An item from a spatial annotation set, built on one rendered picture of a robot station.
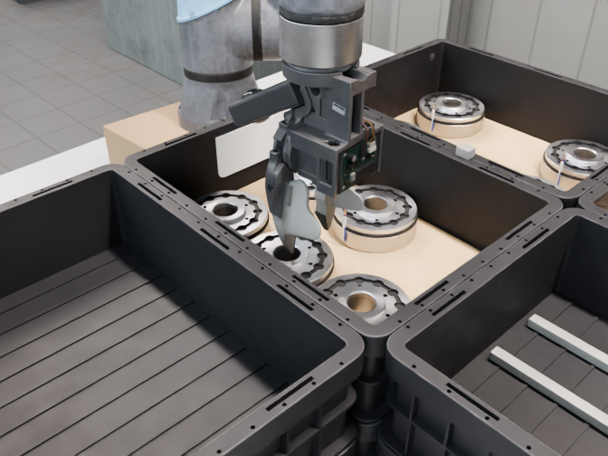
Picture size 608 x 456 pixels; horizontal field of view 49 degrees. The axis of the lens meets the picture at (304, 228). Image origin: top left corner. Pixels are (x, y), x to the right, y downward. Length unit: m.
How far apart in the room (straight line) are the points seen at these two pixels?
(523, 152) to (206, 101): 0.50
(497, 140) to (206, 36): 0.47
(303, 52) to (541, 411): 0.38
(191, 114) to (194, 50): 0.11
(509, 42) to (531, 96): 2.02
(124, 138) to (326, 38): 0.62
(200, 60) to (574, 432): 0.76
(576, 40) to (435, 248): 2.21
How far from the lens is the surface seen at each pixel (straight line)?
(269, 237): 0.76
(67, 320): 0.74
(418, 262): 0.78
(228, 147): 0.86
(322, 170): 0.64
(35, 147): 2.95
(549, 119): 1.07
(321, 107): 0.63
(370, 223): 0.78
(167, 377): 0.66
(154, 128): 1.16
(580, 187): 0.77
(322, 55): 0.59
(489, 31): 3.13
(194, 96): 1.12
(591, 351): 0.71
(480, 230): 0.80
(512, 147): 1.05
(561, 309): 0.76
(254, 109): 0.68
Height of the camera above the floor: 1.31
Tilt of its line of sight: 35 degrees down
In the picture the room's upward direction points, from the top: straight up
